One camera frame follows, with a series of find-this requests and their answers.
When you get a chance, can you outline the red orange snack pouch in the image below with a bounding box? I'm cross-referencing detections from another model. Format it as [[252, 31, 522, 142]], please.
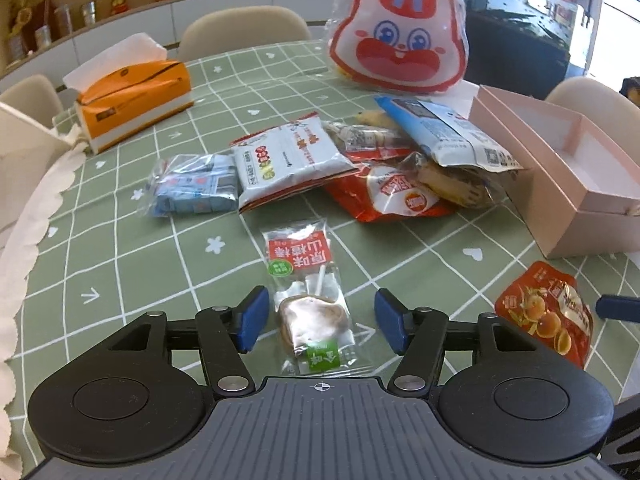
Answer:
[[495, 261, 594, 368]]

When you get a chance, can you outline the clear hawthorn candy packet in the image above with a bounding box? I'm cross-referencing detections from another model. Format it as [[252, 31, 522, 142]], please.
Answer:
[[262, 219, 370, 377]]

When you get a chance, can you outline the red snack bag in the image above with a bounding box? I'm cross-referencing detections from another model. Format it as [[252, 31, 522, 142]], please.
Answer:
[[323, 150, 458, 223]]

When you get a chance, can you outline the blue candy packet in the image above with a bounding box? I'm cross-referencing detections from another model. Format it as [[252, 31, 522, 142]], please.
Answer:
[[140, 154, 239, 218]]

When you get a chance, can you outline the white red snack packet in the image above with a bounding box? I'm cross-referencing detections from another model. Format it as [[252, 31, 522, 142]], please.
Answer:
[[232, 113, 357, 212]]

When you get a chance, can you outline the blue white snack bag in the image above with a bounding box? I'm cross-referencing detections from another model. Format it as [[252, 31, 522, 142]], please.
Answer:
[[375, 96, 522, 174]]

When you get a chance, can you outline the clear biscuit packet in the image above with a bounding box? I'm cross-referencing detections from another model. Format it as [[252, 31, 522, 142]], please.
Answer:
[[322, 120, 413, 152]]

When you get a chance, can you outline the pink cardboard box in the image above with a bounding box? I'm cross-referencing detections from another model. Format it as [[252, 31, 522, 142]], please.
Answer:
[[469, 86, 639, 259]]

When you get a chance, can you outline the green grid tablecloth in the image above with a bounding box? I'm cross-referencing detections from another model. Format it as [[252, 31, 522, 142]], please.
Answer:
[[0, 39, 640, 476]]

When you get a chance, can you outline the beige chair right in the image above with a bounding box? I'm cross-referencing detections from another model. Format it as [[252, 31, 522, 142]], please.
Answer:
[[544, 77, 640, 159]]

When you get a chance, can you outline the beige chair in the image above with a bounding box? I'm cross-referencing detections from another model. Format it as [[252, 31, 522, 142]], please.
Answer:
[[0, 74, 63, 128], [178, 6, 311, 62], [544, 77, 640, 159]]

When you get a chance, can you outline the orange tissue box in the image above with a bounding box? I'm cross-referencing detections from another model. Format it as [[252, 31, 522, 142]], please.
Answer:
[[63, 32, 193, 154]]

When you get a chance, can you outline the white chair near left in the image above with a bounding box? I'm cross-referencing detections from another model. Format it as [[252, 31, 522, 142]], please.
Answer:
[[0, 103, 70, 248]]

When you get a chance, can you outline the fish tank cabinet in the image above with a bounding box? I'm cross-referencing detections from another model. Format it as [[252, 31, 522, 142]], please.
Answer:
[[464, 0, 582, 100]]

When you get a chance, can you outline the beige chair far left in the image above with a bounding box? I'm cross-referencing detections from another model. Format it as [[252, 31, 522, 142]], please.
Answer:
[[0, 74, 63, 128]]

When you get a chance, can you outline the red white bunny bag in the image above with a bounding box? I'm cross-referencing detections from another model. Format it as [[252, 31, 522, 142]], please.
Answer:
[[326, 0, 469, 94]]

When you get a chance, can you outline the red figurine left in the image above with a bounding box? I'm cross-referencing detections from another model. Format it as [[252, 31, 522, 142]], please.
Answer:
[[110, 0, 129, 15]]

